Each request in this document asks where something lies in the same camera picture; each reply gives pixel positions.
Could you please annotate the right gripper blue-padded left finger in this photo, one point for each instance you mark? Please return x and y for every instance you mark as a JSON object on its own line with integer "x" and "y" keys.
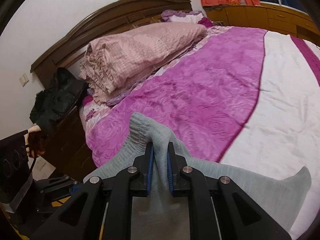
{"x": 141, "y": 186}

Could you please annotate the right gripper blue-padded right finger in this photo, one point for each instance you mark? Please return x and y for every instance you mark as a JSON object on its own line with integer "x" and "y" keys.
{"x": 179, "y": 184}

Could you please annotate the grey knit pants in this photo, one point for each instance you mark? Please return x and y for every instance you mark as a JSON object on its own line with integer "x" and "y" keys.
{"x": 225, "y": 202}

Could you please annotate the person's left hand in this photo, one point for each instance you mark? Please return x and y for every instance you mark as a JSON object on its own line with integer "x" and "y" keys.
{"x": 35, "y": 141}

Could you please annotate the dark wooden nightstand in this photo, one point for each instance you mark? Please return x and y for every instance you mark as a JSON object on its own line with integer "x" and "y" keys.
{"x": 67, "y": 150}

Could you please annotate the black jacket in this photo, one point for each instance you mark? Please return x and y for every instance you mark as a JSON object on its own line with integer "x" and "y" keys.
{"x": 54, "y": 103}

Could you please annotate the pink purple striped bedspread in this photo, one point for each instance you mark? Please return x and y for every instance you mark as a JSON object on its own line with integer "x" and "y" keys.
{"x": 243, "y": 103}

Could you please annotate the folded pink quilt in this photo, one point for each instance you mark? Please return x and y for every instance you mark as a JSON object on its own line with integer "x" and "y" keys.
{"x": 114, "y": 63}

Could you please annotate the purple ruffled pillow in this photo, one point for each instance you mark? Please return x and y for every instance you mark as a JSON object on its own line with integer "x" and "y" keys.
{"x": 195, "y": 17}

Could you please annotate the dark wooden headboard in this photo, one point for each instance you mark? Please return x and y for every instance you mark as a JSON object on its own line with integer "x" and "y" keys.
{"x": 114, "y": 18}

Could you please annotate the wooden window cabinet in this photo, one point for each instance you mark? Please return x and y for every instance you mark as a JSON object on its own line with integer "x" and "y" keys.
{"x": 266, "y": 16}

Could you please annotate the white wall switch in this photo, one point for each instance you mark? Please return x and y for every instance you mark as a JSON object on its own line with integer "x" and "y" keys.
{"x": 24, "y": 79}

